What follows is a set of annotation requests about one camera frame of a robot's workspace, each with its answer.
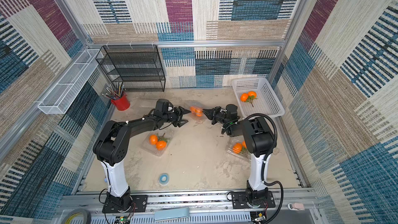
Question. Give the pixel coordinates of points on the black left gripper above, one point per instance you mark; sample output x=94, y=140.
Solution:
x=182, y=112

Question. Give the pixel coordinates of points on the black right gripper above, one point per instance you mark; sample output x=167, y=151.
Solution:
x=214, y=114

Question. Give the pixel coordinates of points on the clear clamshell container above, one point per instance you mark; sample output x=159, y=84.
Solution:
x=189, y=103
x=144, y=106
x=245, y=154
x=163, y=135

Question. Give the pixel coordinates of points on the orange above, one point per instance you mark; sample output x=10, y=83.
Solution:
x=244, y=97
x=252, y=94

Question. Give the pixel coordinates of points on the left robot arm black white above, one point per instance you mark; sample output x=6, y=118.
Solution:
x=112, y=144

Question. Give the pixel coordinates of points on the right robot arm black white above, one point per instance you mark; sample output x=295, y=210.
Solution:
x=259, y=132

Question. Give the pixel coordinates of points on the white plastic perforated basket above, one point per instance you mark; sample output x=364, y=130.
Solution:
x=266, y=101

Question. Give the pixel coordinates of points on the red cup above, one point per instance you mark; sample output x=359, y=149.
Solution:
x=121, y=104

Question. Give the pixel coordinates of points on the blue tape roll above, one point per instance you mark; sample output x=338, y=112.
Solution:
x=164, y=179

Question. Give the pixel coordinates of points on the light blue flat case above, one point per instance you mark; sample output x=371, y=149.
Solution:
x=171, y=214

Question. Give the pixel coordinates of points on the small pink white object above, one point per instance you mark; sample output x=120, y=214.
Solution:
x=296, y=206

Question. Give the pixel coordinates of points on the grey tape roll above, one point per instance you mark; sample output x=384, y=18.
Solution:
x=80, y=212

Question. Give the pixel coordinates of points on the black wire shelf rack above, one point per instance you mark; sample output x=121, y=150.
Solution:
x=135, y=68

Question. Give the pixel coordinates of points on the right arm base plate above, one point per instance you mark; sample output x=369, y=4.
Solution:
x=251, y=199

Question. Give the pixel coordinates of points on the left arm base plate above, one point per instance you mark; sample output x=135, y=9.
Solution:
x=125, y=204

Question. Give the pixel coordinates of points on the white wire mesh wall tray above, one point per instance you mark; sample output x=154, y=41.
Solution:
x=61, y=96

